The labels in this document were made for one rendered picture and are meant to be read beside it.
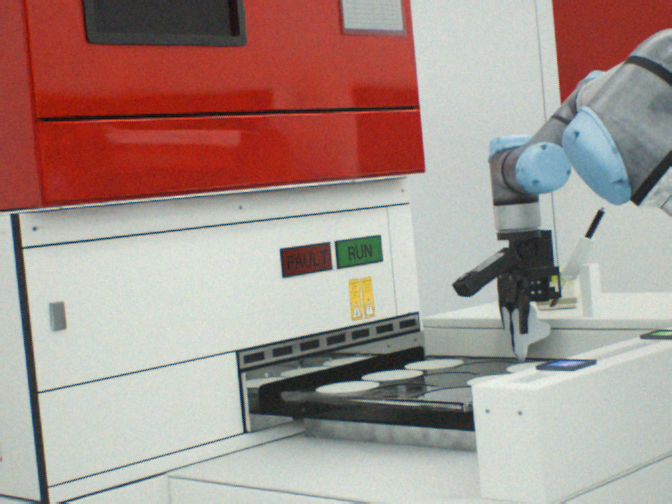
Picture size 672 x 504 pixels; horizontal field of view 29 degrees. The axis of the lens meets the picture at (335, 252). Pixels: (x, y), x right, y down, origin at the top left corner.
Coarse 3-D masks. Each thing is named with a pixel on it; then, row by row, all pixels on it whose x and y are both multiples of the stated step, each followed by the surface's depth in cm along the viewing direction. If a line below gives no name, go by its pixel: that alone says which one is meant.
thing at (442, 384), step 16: (384, 368) 219; (400, 368) 217; (448, 368) 212; (464, 368) 212; (480, 368) 210; (496, 368) 208; (320, 384) 208; (384, 384) 202; (400, 384) 201; (416, 384) 200; (432, 384) 198; (448, 384) 196; (464, 384) 195; (448, 400) 183; (464, 400) 181
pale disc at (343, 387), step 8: (328, 384) 207; (336, 384) 207; (344, 384) 206; (352, 384) 205; (360, 384) 204; (368, 384) 204; (376, 384) 203; (320, 392) 201; (328, 392) 200; (336, 392) 199; (344, 392) 198
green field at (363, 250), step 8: (352, 240) 221; (360, 240) 222; (368, 240) 223; (376, 240) 225; (344, 248) 219; (352, 248) 220; (360, 248) 222; (368, 248) 223; (376, 248) 225; (344, 256) 219; (352, 256) 220; (360, 256) 222; (368, 256) 223; (376, 256) 225; (344, 264) 219
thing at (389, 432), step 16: (320, 416) 207; (320, 432) 205; (336, 432) 203; (352, 432) 200; (368, 432) 198; (384, 432) 196; (400, 432) 194; (416, 432) 191; (432, 432) 189; (448, 432) 187; (464, 432) 185; (448, 448) 188; (464, 448) 186
